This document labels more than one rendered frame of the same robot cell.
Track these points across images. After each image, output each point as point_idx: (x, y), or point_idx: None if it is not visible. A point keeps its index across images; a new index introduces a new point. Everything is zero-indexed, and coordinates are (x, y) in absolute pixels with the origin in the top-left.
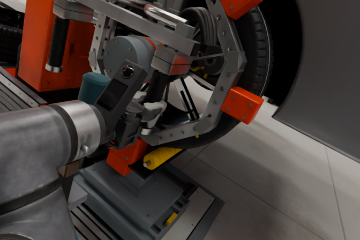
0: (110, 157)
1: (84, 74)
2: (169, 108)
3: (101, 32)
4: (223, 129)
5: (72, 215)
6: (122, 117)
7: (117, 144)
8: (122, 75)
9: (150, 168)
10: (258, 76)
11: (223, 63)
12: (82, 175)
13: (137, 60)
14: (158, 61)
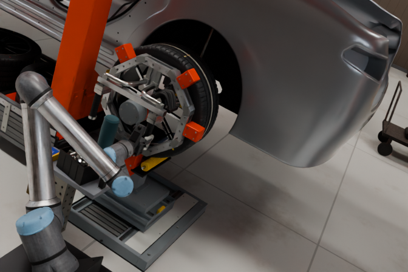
0: None
1: (104, 116)
2: (155, 130)
3: None
4: (187, 144)
5: (90, 209)
6: (138, 144)
7: (135, 154)
8: (138, 129)
9: (146, 170)
10: (202, 115)
11: None
12: None
13: (138, 113)
14: (149, 119)
